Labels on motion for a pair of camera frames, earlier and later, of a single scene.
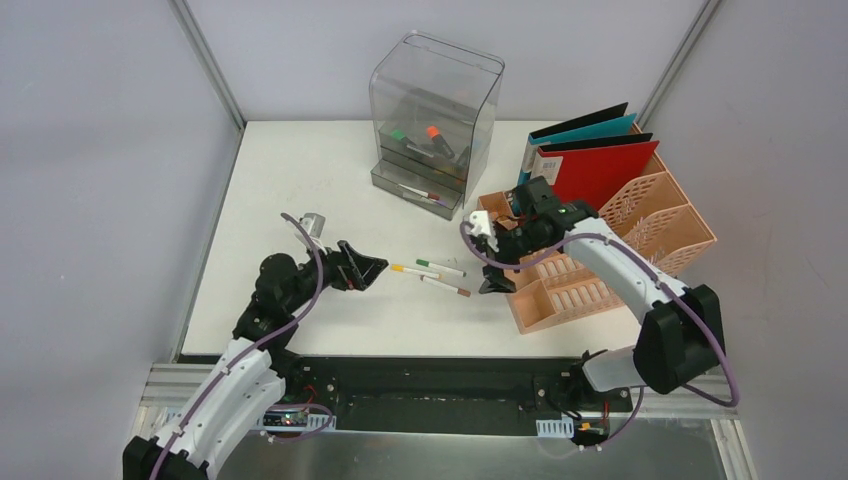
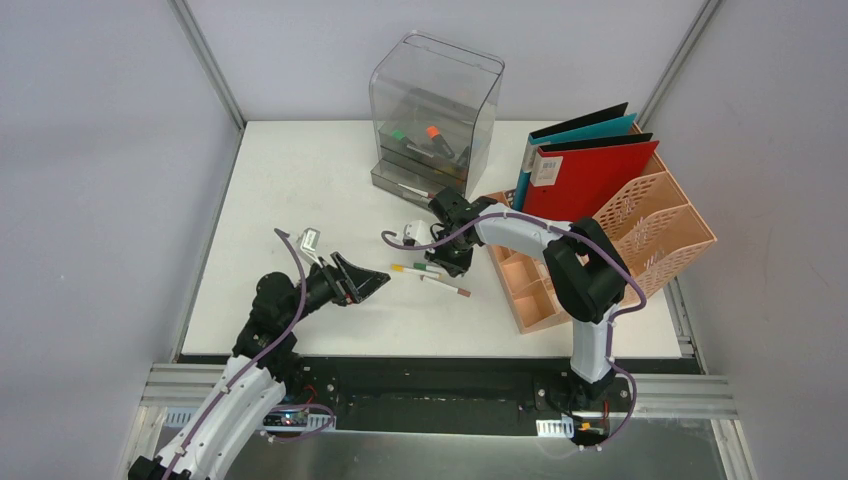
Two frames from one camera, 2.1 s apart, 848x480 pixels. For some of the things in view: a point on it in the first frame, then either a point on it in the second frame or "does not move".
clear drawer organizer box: [434, 121] does not move
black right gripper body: [516, 241] -> [452, 253]
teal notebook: [608, 123] does not move
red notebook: [592, 171] does not move
